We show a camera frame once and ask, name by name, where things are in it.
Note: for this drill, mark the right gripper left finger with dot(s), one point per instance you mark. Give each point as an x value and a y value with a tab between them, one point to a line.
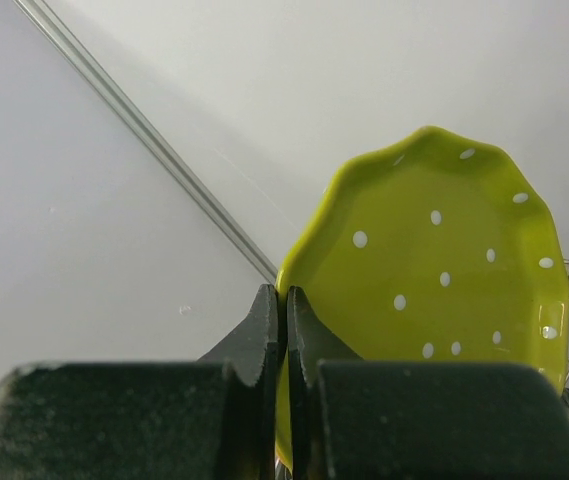
212	418

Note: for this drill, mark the green dotted plate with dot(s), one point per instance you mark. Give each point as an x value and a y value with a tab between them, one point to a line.
435	249

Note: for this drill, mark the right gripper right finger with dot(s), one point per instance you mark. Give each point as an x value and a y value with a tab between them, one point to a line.
357	419

